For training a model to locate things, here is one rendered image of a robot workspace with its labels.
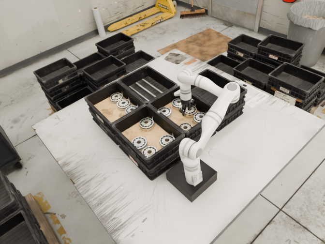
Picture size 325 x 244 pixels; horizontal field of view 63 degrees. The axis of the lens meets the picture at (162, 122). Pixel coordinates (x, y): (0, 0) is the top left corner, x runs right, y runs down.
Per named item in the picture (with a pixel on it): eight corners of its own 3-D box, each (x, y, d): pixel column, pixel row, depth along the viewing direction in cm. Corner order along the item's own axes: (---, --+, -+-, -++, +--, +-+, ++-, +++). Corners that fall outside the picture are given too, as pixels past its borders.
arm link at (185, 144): (175, 144, 133) (179, 164, 145) (191, 153, 128) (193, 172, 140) (185, 132, 137) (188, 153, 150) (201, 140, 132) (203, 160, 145)
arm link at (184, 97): (183, 89, 182) (182, 82, 178) (194, 96, 176) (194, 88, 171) (173, 95, 178) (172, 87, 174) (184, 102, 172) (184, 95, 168)
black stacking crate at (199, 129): (217, 123, 182) (218, 111, 174) (186, 145, 170) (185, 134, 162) (179, 97, 205) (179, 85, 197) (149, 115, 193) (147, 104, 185)
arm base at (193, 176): (204, 178, 155) (203, 161, 142) (192, 188, 152) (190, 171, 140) (194, 168, 160) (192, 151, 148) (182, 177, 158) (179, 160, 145)
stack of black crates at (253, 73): (275, 96, 294) (282, 70, 270) (259, 109, 282) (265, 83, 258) (245, 82, 317) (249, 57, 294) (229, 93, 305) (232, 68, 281)
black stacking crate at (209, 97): (246, 102, 193) (248, 90, 185) (218, 122, 182) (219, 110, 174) (206, 80, 217) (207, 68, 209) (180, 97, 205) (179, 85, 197)
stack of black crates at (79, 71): (103, 73, 359) (96, 51, 335) (115, 83, 341) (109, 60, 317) (77, 87, 342) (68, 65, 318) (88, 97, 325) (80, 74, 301)
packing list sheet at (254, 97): (271, 95, 213) (271, 94, 213) (253, 109, 204) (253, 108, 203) (237, 79, 232) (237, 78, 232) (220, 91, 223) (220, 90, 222)
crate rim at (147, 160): (185, 136, 163) (185, 133, 161) (147, 163, 151) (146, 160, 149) (147, 106, 186) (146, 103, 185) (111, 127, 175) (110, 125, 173)
